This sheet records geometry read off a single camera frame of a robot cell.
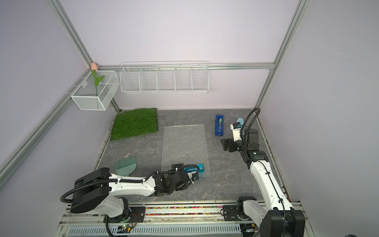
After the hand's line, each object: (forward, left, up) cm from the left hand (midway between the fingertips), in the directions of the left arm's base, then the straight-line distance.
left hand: (182, 171), depth 84 cm
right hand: (+12, -27, +13) cm, 33 cm away
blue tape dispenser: (+31, -27, 0) cm, 41 cm away
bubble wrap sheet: (+20, -2, -4) cm, 20 cm away
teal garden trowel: (+38, -46, -4) cm, 59 cm away
